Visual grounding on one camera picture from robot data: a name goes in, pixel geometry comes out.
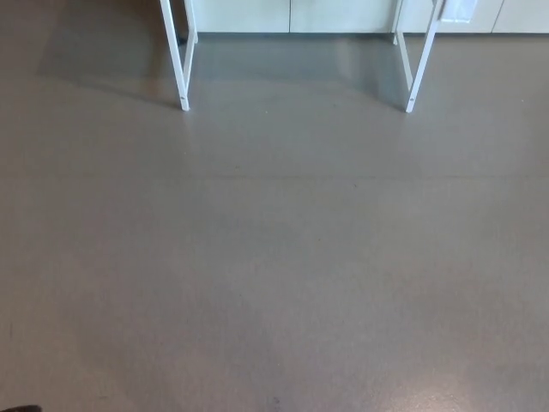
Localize white cabinet door with lettering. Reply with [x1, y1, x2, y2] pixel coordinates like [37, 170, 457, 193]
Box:
[188, 0, 293, 34]

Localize plain white cabinet door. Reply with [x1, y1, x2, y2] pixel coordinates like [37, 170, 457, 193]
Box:
[491, 0, 549, 34]
[289, 0, 503, 34]

